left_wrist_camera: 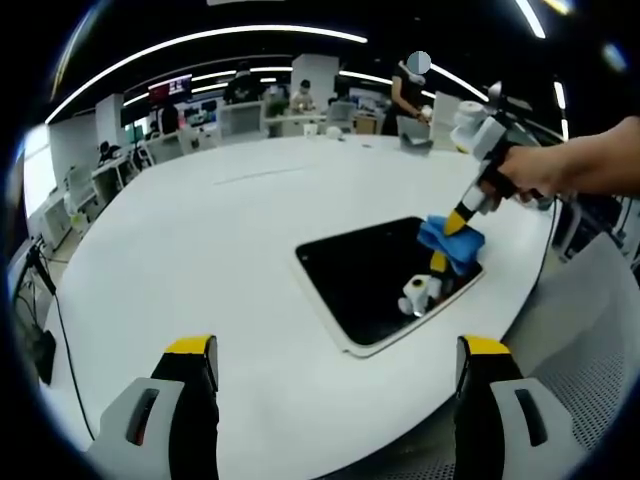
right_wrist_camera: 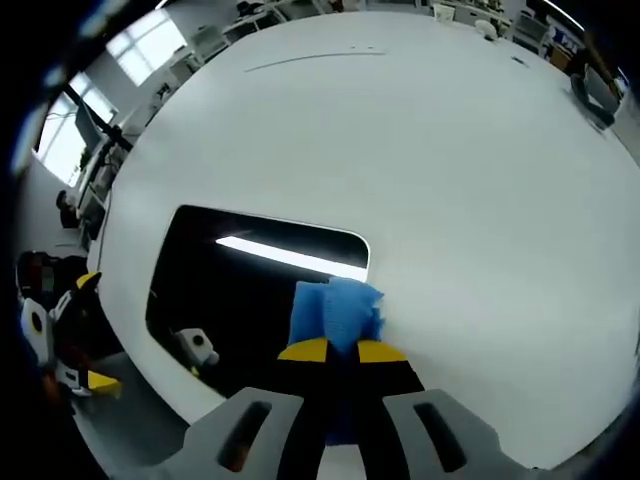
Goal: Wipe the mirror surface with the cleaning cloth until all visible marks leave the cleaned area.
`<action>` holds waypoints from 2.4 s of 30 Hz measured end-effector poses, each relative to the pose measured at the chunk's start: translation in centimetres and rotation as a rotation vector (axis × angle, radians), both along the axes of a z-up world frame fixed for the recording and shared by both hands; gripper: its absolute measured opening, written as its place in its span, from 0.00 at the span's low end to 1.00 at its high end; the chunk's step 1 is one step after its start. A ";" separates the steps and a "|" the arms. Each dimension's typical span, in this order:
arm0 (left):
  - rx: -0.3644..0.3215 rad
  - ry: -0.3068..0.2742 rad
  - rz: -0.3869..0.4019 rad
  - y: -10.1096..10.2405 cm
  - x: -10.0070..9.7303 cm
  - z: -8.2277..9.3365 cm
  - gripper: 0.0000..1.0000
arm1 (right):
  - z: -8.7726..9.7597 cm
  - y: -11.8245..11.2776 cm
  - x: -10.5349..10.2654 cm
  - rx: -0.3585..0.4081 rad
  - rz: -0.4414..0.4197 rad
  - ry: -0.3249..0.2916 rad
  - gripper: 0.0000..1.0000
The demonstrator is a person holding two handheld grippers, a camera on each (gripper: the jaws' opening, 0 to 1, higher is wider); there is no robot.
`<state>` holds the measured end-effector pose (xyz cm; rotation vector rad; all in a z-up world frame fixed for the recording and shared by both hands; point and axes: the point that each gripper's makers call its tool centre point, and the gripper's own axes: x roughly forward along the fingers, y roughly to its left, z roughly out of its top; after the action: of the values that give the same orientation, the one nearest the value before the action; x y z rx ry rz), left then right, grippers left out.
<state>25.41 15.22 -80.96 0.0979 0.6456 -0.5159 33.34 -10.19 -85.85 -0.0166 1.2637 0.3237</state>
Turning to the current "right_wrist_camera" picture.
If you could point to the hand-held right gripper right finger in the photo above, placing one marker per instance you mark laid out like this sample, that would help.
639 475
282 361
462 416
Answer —
397 430

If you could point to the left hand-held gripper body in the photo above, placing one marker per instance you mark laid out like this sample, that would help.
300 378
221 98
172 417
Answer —
35 325

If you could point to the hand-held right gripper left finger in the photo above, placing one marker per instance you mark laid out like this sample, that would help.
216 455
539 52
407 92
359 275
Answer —
285 425

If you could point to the black tripod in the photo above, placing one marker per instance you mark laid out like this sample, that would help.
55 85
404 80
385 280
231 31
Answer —
112 131

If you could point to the person's left hand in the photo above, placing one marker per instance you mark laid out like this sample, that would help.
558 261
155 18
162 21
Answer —
30 265

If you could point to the small dark flat object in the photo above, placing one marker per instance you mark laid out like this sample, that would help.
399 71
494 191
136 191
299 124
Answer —
520 61

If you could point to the white round object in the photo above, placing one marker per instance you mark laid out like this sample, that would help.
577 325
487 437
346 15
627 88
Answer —
487 29

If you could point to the blue cleaning cloth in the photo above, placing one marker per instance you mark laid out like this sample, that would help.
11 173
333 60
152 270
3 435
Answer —
340 310

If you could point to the dark curved headset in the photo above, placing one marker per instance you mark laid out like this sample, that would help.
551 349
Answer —
592 102

